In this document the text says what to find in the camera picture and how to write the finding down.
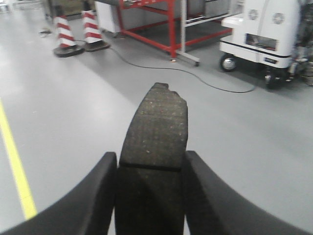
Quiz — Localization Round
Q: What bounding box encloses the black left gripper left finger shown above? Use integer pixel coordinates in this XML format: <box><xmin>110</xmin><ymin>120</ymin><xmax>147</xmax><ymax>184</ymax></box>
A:
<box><xmin>3</xmin><ymin>152</ymin><xmax>117</xmax><ymax>235</ymax></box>

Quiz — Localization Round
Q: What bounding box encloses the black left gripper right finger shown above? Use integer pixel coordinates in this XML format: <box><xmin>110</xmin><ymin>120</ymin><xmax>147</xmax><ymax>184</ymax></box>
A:
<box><xmin>183</xmin><ymin>151</ymin><xmax>308</xmax><ymax>235</ymax></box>

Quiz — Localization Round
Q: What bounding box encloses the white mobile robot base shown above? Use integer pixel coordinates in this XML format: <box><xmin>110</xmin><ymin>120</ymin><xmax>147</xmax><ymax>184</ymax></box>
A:
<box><xmin>220</xmin><ymin>0</ymin><xmax>313</xmax><ymax>89</ymax></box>

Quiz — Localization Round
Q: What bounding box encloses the red white traffic cone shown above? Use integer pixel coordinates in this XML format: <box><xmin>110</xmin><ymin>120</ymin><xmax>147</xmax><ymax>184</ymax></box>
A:
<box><xmin>53</xmin><ymin>2</ymin><xmax>85</xmax><ymax>58</ymax></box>
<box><xmin>81</xmin><ymin>0</ymin><xmax>111</xmax><ymax>52</ymax></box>

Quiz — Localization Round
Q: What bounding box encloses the black floor cable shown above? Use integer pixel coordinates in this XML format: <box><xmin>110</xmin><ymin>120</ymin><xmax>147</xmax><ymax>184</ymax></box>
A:
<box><xmin>73</xmin><ymin>39</ymin><xmax>256</xmax><ymax>94</ymax></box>

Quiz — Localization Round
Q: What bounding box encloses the red metal frame cart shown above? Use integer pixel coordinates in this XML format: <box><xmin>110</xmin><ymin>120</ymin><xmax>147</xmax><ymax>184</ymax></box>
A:
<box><xmin>117</xmin><ymin>0</ymin><xmax>232</xmax><ymax>66</ymax></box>

